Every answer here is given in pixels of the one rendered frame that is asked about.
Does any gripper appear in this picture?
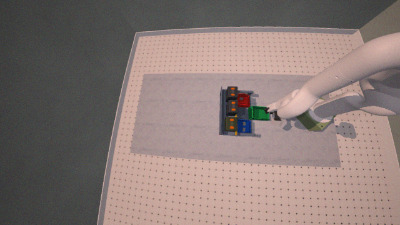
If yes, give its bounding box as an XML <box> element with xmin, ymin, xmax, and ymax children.
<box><xmin>264</xmin><ymin>102</ymin><xmax>278</xmax><ymax>114</ymax></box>

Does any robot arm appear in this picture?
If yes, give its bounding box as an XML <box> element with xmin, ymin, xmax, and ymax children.
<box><xmin>271</xmin><ymin>32</ymin><xmax>400</xmax><ymax>126</ymax></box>

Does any dark grey metal bin rack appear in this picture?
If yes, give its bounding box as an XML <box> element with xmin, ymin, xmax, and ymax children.
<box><xmin>219</xmin><ymin>87</ymin><xmax>256</xmax><ymax>137</ymax></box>

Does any green bin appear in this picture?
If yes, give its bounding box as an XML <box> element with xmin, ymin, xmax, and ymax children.
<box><xmin>248</xmin><ymin>106</ymin><xmax>269</xmax><ymax>121</ymax></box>

